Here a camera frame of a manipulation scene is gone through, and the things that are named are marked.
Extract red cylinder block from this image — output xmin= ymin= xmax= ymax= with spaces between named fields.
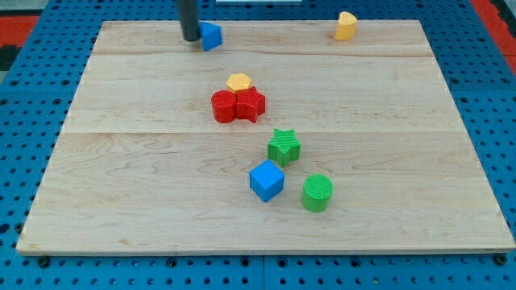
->
xmin=211 ymin=90 xmax=236 ymax=123

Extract wooden board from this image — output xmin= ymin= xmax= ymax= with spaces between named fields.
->
xmin=17 ymin=20 xmax=515 ymax=256

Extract blue cube block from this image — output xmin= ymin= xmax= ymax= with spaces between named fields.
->
xmin=249 ymin=159 xmax=285 ymax=202

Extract green cylinder block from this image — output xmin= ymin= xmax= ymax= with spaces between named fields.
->
xmin=302 ymin=174 xmax=334 ymax=213

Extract red star block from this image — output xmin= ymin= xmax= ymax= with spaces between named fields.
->
xmin=236 ymin=86 xmax=266 ymax=123

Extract green star block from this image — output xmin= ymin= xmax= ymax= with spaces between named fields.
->
xmin=267 ymin=129 xmax=302 ymax=168

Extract yellow heart block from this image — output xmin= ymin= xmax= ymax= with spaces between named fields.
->
xmin=335 ymin=11 xmax=358 ymax=41

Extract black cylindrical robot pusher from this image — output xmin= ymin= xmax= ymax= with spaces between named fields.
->
xmin=177 ymin=0 xmax=200 ymax=42

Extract yellow hexagon block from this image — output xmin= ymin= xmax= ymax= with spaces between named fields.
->
xmin=226 ymin=72 xmax=252 ymax=93

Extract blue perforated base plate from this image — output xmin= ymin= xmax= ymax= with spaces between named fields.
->
xmin=1 ymin=0 xmax=515 ymax=289

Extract blue triangle block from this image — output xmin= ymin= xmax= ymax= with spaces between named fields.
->
xmin=200 ymin=22 xmax=223 ymax=52

